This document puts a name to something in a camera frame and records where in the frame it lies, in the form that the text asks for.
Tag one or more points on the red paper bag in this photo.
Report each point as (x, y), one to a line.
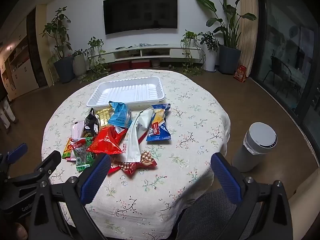
(240, 73)

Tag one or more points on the red snack bag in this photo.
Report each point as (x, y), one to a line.
(106, 141)

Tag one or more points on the red brown chocolate packet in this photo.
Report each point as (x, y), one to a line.
(147, 158)

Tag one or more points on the black snack packet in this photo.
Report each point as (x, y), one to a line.
(90, 125)

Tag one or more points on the grey chair cushion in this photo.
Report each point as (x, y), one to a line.
(207, 215)

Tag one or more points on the trailing vine plant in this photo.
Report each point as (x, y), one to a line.
(188, 36)
(95, 45)

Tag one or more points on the small white pot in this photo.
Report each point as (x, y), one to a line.
(156, 63)

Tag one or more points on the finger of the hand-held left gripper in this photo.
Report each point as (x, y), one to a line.
(48, 162)
(17, 151)

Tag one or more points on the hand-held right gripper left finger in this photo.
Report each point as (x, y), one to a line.
(93, 180)

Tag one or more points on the blue roll cake packet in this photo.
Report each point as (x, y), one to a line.
(158, 130)

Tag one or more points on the dark grey square planter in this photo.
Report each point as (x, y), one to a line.
(228, 60)

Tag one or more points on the large broad-leaf plant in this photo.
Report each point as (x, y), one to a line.
(228, 30)

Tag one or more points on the orange yellow snack packet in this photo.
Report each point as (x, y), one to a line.
(67, 151)

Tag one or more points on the white ribbed plant pot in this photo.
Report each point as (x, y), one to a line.
(79, 66)

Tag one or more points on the green candy packet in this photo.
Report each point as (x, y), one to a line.
(83, 158)

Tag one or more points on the glass sliding door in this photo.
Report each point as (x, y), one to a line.
(287, 55)

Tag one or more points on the long white snack packet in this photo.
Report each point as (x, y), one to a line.
(132, 142)

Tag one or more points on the black metal chair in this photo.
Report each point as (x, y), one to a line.
(282, 75)

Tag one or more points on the gold snack packet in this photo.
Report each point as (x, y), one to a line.
(103, 116)

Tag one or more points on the tall leafy houseplant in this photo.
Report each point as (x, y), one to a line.
(58, 30)

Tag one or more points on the pale pink snack packet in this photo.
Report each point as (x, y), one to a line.
(78, 128)

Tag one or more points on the small bushy houseplant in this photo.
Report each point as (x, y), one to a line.
(208, 40)

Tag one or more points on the light blue snack packet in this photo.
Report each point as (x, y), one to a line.
(120, 116)

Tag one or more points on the white television cabinet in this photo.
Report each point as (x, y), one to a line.
(160, 52)

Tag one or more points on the beige curtain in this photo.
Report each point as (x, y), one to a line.
(250, 42)

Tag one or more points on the white round trash can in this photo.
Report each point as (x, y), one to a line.
(250, 155)

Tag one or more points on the tall white plant pot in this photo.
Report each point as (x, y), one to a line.
(210, 60)

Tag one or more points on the white plastic tray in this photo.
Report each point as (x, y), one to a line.
(130, 90)

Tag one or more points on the white wall cabinets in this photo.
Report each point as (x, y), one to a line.
(22, 77)

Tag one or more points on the red storage box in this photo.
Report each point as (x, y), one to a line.
(120, 65)
(140, 64)

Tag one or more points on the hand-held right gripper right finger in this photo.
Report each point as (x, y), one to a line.
(226, 180)

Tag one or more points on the dark grey round planter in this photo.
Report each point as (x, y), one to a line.
(63, 68)

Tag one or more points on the wall television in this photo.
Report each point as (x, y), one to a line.
(140, 12)

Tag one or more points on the person's left hand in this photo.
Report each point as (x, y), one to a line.
(20, 231)

